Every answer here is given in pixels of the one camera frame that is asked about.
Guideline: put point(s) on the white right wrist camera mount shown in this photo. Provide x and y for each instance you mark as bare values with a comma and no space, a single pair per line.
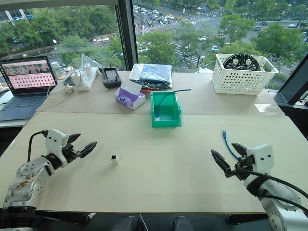
261,157

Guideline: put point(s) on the black round device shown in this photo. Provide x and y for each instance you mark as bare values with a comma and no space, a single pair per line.
240,63

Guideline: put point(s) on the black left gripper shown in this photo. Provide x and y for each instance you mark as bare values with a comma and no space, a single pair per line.
70,151

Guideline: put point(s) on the small white cube connector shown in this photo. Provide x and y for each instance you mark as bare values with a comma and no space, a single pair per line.
115,159

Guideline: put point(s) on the dark window frame post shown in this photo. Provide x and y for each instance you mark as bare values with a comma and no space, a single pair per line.
127,36

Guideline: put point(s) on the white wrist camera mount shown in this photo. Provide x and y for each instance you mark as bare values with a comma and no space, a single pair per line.
261,157
57,139

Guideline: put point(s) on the purple white tissue pack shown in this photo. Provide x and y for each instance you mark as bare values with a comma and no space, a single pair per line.
130,98

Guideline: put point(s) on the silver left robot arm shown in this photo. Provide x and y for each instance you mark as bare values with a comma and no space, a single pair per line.
26,178

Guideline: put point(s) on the white plastic bottle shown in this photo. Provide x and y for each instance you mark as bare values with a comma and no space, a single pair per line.
55,66

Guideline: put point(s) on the white perforated plastic basket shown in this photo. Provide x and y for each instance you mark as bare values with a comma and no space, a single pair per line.
243,78

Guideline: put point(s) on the green plastic bin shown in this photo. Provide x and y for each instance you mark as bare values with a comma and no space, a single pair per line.
166,113

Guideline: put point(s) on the small white round object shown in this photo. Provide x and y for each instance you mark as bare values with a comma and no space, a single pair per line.
68,89

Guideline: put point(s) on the dark rounded shape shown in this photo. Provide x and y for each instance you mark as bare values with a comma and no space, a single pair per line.
183,224

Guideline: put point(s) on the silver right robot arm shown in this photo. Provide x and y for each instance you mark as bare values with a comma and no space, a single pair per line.
279,199

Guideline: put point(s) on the clear plastic bag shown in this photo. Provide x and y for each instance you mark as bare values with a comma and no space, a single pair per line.
84,60

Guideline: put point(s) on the open dark laptop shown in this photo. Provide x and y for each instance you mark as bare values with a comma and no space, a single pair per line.
26,79

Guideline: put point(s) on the white power strip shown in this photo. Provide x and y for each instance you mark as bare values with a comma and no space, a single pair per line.
87,80

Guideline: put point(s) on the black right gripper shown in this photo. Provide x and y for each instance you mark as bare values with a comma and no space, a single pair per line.
243,168

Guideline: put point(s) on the black remote controller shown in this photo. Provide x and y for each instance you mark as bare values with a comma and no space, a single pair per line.
111,78

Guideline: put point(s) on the stack of dark plastic bags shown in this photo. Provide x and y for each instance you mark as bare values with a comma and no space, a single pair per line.
151,74

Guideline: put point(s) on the black monitor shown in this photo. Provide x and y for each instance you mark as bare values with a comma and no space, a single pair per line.
296,81

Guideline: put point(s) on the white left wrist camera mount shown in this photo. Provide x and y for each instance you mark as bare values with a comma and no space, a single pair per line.
57,139

